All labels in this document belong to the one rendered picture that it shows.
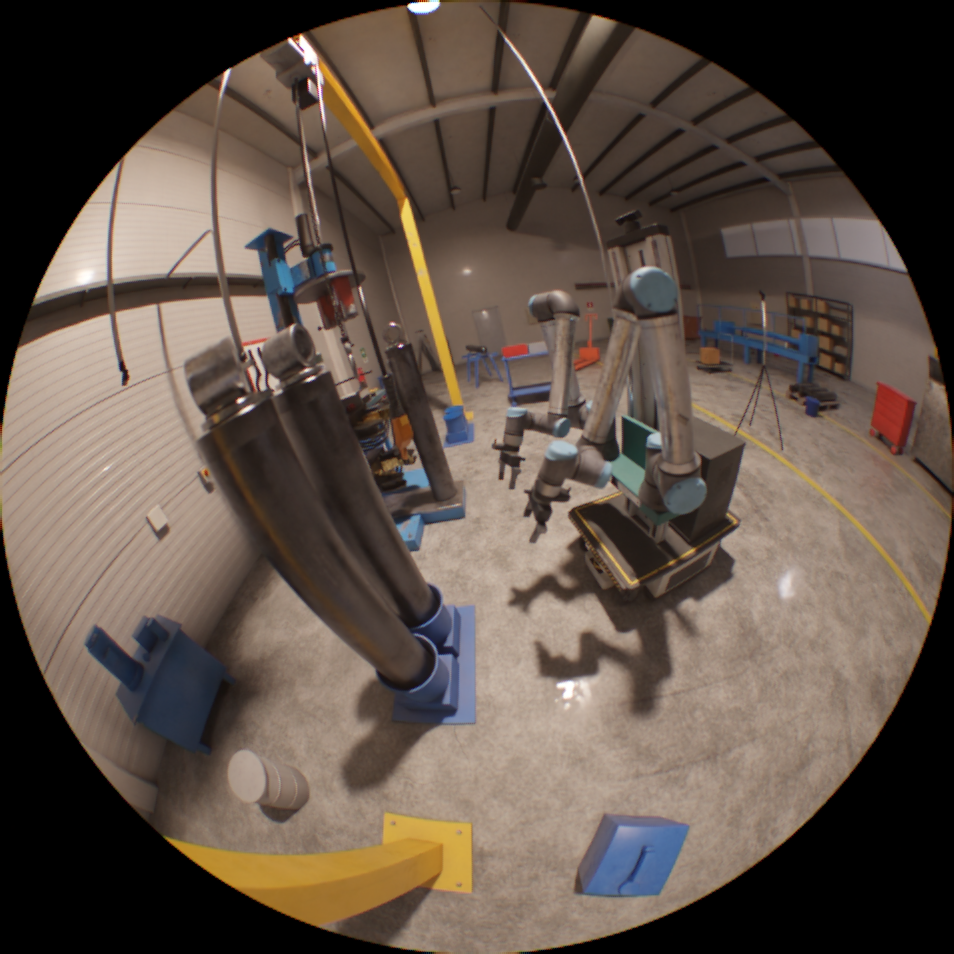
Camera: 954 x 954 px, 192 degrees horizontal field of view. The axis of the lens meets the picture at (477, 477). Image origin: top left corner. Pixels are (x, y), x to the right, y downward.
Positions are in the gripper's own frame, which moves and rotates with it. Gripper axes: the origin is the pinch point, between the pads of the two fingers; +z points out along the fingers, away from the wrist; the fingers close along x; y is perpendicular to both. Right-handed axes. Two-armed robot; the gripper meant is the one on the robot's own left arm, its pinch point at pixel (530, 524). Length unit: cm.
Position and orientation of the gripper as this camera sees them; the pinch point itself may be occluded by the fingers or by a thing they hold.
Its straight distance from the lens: 105.6
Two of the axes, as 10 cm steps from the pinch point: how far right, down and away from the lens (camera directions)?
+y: -9.8, -1.3, -1.4
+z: -1.9, 7.9, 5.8
